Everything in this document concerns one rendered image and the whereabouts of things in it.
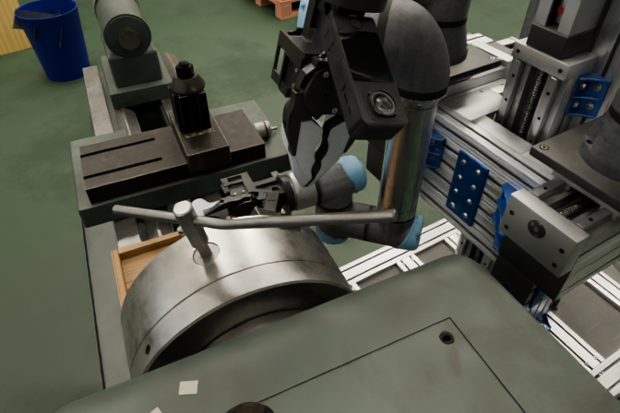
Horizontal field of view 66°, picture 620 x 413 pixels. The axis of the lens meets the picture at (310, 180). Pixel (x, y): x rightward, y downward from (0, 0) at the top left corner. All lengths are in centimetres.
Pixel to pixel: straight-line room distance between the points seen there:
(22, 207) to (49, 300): 67
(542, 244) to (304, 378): 55
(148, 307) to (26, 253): 198
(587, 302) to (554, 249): 117
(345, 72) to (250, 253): 28
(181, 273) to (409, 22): 46
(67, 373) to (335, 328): 167
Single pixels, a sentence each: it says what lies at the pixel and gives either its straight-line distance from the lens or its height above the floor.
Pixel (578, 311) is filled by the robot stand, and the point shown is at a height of 21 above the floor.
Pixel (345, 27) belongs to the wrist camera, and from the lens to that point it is 42.
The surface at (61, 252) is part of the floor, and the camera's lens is 250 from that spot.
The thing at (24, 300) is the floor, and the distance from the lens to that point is 238.
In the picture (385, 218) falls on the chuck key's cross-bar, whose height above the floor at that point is 138.
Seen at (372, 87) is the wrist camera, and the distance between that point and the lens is 39.
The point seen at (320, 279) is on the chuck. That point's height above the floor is 121.
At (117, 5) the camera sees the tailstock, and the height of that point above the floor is 115.
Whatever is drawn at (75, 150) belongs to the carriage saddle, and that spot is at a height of 92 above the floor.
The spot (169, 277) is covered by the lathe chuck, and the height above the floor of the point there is 122.
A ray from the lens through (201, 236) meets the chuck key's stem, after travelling 56.
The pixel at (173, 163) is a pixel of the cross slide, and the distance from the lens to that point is 118.
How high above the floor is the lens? 167
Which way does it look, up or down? 40 degrees down
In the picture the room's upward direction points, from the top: straight up
